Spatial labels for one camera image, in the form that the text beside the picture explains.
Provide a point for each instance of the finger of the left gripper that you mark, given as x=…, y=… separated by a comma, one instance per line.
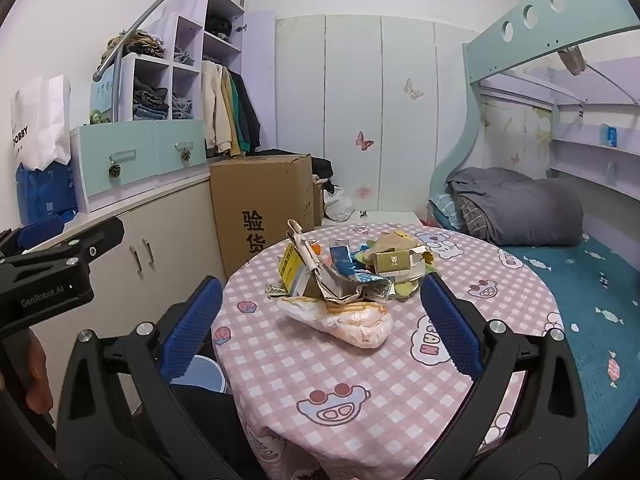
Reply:
x=14, y=242
x=81, y=250

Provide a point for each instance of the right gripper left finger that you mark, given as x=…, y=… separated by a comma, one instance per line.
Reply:
x=118, y=416

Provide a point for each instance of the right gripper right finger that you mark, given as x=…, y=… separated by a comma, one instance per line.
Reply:
x=525, y=414

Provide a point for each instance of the orange white plastic bag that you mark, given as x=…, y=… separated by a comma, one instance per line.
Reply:
x=362, y=324

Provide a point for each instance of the olive green carton box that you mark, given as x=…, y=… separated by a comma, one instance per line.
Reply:
x=396, y=262

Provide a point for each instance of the yellow white medicine box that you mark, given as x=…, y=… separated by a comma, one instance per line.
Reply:
x=296, y=277

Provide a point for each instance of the newspaper wrapper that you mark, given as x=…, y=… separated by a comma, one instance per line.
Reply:
x=362, y=286

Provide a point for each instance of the light blue trash bin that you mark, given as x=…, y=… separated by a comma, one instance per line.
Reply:
x=205, y=373

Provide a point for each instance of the person's left hand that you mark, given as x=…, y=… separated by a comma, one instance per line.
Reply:
x=38, y=393

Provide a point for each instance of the blue shopping bag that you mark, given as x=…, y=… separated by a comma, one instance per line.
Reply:
x=45, y=193

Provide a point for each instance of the white lower cabinet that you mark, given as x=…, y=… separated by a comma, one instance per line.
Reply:
x=170, y=245

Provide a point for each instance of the teal drawer unit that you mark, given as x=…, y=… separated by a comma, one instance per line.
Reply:
x=112, y=162

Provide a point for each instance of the white paper shopping bag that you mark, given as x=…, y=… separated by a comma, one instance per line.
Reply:
x=40, y=123

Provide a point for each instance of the teal candy print bedsheet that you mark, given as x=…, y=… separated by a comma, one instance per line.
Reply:
x=597, y=293

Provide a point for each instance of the large brown cardboard box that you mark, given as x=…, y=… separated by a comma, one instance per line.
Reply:
x=253, y=198

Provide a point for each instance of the pink checkered tablecloth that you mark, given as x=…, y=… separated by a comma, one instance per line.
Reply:
x=392, y=402

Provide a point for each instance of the hanging clothes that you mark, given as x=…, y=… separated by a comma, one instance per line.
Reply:
x=231, y=124

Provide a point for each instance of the grey folded duvet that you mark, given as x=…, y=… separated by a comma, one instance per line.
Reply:
x=506, y=208

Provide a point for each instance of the blue snack wrapper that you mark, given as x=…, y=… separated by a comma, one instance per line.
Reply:
x=344, y=264

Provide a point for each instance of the white wardrobe doors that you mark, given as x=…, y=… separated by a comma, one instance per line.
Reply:
x=383, y=99

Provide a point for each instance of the teal bunk bed frame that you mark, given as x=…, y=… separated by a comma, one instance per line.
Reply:
x=531, y=30

